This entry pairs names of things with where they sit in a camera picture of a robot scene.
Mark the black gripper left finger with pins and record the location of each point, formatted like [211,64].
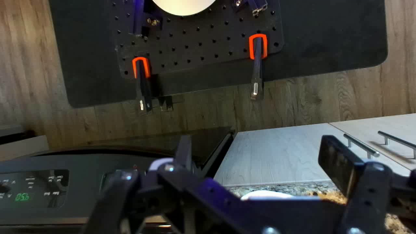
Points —
[184,151]

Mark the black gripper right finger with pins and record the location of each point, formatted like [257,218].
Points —
[339,160]

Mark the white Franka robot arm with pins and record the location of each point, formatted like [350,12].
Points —
[183,6]

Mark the light grey lower cabinets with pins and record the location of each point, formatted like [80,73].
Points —
[277,156]

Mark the orange and black bar clamp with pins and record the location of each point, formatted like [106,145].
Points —
[142,69]
[258,47]

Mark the black pegboard base plate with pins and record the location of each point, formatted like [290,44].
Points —
[199,43]

